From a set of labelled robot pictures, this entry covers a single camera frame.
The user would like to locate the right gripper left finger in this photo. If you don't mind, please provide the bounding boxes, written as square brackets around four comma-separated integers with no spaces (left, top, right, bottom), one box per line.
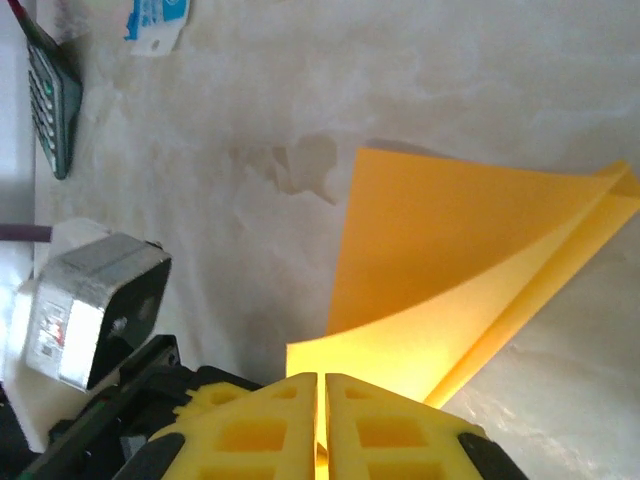
[117,372,321,480]

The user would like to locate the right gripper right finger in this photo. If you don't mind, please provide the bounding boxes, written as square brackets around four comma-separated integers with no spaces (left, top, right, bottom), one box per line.
[323,372,524,480]

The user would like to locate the orange paper sheet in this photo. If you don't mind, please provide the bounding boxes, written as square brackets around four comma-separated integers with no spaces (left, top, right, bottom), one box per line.
[284,146,640,409]

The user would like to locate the black desk calculator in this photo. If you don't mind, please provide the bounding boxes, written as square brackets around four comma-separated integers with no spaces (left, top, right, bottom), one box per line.
[24,19,85,181]

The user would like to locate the blue white packet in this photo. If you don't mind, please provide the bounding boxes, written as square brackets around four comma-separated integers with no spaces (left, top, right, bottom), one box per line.
[121,0,194,59]

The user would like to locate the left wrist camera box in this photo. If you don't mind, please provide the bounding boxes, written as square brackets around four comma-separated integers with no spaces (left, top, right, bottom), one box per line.
[19,232,172,392]

